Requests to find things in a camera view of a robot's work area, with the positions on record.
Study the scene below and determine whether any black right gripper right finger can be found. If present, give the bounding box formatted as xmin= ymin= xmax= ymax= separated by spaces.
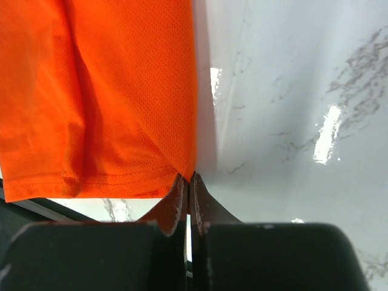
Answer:
xmin=189 ymin=174 xmax=369 ymax=290

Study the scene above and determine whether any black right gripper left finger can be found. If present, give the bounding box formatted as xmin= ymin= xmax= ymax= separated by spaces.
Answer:
xmin=1 ymin=176 xmax=187 ymax=290

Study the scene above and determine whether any orange t shirt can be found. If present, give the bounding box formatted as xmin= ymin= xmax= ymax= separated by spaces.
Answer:
xmin=1 ymin=1 xmax=198 ymax=202

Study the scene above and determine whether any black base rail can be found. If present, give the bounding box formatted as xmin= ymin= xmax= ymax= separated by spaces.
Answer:
xmin=1 ymin=186 xmax=94 ymax=256

